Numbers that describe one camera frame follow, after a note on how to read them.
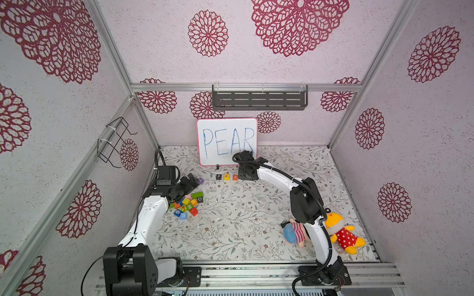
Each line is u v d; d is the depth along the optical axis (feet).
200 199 3.11
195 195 3.22
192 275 2.40
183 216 2.95
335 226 2.66
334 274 2.09
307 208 1.87
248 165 2.35
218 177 3.44
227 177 3.44
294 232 2.60
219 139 3.42
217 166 3.58
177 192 2.30
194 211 2.94
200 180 3.37
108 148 2.49
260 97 3.08
